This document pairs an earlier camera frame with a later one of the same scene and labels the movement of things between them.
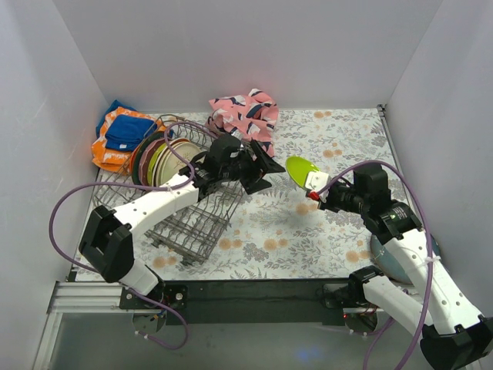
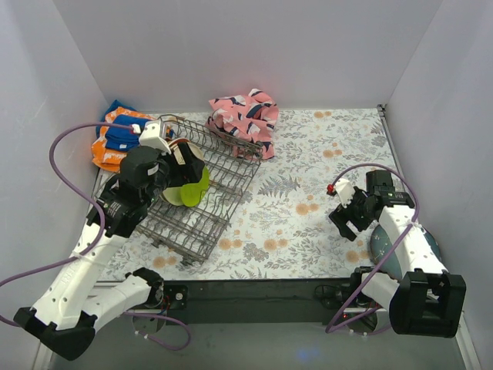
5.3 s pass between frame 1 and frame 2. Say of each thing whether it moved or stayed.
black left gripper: moved
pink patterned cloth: stayed
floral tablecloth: stayed
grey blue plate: stayed
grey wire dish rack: stayed
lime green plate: moved
